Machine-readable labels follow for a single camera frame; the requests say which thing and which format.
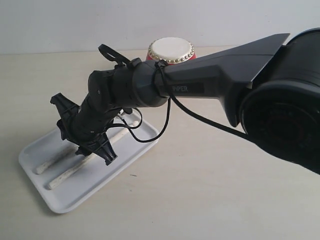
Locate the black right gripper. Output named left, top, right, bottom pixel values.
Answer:
left=50, top=92, right=123, bottom=166

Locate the white drumstick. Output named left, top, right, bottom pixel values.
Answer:
left=47, top=128, right=129, bottom=190
left=34, top=146, right=76, bottom=175

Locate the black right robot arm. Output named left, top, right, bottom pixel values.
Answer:
left=50, top=28, right=320, bottom=174

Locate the small red drum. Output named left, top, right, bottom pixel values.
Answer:
left=145, top=37, right=197, bottom=65

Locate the white plastic tray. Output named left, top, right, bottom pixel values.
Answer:
left=18, top=128, right=157, bottom=214

